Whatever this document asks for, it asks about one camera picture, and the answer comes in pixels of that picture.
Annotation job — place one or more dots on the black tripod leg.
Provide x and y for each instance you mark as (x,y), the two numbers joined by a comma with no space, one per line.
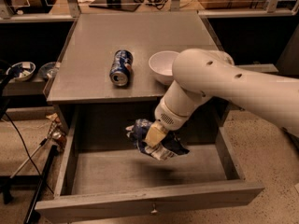
(32,215)

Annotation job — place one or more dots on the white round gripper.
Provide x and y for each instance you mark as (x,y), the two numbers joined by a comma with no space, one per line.
(165,116)

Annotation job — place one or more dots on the grey wooden cabinet counter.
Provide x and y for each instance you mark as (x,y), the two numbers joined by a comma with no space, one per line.
(83,77)

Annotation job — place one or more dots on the blue soda can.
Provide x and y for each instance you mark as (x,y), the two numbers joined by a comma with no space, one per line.
(121,68)

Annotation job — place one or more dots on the white bowl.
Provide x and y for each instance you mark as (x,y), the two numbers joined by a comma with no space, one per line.
(160,65)

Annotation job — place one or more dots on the black monitor stand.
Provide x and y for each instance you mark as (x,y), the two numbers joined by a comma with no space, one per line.
(120,5)

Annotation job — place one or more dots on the small bowl with items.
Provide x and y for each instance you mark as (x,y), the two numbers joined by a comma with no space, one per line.
(21,71)

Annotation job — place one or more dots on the open grey wooden drawer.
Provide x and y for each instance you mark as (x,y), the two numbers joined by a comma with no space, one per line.
(103,176)

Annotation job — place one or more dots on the blue chip bag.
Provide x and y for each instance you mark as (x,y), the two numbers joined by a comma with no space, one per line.
(169,147)

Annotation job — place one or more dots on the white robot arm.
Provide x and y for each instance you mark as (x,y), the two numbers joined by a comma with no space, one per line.
(196,75)

